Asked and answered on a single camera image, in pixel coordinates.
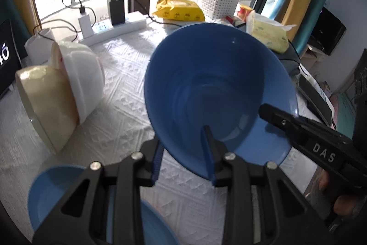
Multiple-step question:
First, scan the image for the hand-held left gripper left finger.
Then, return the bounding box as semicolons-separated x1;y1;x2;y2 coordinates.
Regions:
31;136;164;245

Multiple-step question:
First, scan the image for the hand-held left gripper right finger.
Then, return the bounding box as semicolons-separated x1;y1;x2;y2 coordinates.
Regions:
201;124;334;245

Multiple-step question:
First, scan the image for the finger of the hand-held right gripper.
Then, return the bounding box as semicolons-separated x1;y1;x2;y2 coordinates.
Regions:
259;103;301;145

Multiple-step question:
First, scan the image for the blue bowl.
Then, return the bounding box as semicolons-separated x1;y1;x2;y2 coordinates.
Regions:
144;23;299;181

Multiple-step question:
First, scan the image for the blue plate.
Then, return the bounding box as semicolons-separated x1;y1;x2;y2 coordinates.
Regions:
28;166;180;245

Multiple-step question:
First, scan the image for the white pink strawberry bowl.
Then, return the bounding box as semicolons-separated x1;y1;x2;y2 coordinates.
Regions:
52;41;106;125

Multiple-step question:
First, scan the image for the beige bowl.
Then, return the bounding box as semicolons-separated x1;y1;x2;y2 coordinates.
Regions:
16;65;80;154

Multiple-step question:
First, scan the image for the person's right hand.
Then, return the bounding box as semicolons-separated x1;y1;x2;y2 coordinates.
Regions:
317;169;362;216

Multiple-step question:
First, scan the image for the black phone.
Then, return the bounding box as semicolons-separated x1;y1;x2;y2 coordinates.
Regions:
298;74;334;127

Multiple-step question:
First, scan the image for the white textured tablecloth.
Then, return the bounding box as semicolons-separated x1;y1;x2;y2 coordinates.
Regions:
0;12;316;245

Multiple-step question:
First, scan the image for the pale yellow tissue pack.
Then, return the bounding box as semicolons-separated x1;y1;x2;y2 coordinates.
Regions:
247;10;296;54

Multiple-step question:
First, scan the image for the black monitor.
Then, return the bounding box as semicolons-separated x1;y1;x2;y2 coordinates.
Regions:
311;7;346;55

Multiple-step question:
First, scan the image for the snack packet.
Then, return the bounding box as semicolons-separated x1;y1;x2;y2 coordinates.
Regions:
226;15;247;29

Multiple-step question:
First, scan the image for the red can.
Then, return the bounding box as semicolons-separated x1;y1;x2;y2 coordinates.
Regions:
238;4;255;22

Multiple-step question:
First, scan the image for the teal curtain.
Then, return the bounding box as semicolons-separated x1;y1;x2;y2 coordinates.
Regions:
292;0;335;54
0;0;21;34

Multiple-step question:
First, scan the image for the white perforated basket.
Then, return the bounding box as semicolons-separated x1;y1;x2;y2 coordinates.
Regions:
201;0;241;20

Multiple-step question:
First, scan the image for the white power strip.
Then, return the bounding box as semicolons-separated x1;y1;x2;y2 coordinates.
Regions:
79;11;147;46

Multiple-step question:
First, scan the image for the yellow wipes pack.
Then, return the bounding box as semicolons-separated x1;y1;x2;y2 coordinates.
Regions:
152;0;206;23

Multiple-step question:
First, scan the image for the white charger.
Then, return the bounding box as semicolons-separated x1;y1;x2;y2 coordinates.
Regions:
78;5;94;38

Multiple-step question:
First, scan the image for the black charger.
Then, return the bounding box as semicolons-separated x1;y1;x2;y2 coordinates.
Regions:
107;0;126;26

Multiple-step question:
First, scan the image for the white desk lamp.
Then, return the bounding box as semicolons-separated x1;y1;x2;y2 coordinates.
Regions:
24;28;56;65

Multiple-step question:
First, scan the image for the black tablet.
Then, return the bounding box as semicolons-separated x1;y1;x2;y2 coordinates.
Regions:
0;20;22;97

